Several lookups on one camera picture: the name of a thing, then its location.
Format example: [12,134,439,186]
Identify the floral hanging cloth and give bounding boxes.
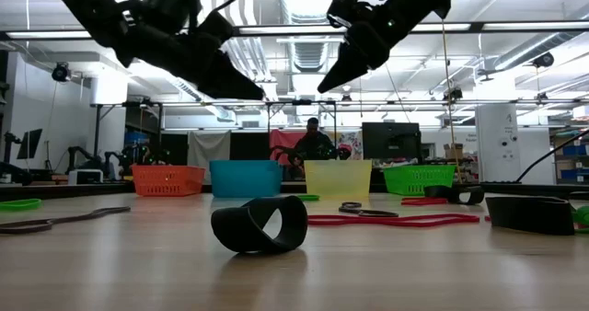
[338,130,364,161]

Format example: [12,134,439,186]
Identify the yellow plastic basket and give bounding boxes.
[303,158,374,201]

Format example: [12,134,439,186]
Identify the blue storage bins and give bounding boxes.
[554,140,589,184]

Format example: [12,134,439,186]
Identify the yellow cable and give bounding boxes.
[440,18,463,184]

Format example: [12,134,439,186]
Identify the white box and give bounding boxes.
[68,168,105,186]

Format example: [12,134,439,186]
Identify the cardboard boxes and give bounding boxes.
[443,142,467,161]

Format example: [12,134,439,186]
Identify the twisted wide black rubber band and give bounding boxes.
[210,194,309,256]

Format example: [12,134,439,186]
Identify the black slanted cable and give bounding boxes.
[512,126,589,184]

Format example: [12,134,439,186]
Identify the orange plastic basket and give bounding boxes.
[130,164,207,198]

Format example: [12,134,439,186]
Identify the black background truss frame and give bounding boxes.
[90,98,340,165]

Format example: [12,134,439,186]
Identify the background robot arms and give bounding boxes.
[67,143,156,181]

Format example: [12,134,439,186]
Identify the overhead light bar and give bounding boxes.
[0,21,589,41]

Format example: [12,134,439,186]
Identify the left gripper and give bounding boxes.
[121,0,267,101]

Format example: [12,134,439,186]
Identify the blue plastic basket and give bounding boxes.
[209,159,283,199]

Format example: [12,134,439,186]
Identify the grey hanging cloth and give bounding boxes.
[187,131,231,172]

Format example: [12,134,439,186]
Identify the brown thin rubber band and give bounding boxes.
[0,205,133,236]
[338,201,399,219]

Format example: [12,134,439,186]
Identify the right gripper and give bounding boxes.
[315,0,439,96]

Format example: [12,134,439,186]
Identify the white pillar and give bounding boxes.
[475,102,522,186]

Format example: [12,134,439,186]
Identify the green plastic basket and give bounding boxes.
[382,164,457,197]

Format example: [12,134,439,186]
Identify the person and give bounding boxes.
[294,116,341,161]

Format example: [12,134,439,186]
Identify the blue barrel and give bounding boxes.
[123,131,151,155]

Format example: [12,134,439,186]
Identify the red hanging cloth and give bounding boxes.
[269,129,318,163]

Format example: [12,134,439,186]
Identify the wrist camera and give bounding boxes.
[197,9,235,41]
[327,0,365,29]

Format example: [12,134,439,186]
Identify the black oval rubber band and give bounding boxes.
[486,194,576,236]

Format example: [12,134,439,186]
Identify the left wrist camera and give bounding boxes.
[197,9,235,41]

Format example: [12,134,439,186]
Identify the tilted black monitor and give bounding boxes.
[17,128,43,160]

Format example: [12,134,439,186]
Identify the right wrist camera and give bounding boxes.
[327,0,365,29]

